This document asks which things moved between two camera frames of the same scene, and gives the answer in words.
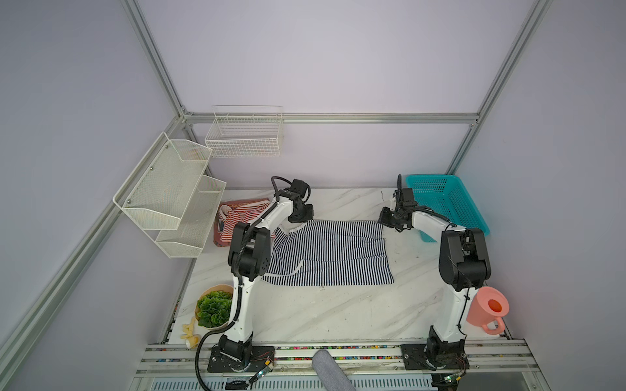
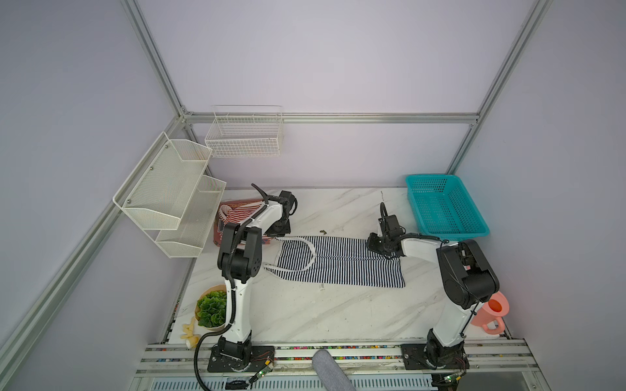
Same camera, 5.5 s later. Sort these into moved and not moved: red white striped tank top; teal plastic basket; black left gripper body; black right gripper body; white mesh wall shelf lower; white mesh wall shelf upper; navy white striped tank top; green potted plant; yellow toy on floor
Moved: black left gripper body; black right gripper body; navy white striped tank top
Not moved: green potted plant; yellow toy on floor; teal plastic basket; white mesh wall shelf lower; white mesh wall shelf upper; red white striped tank top
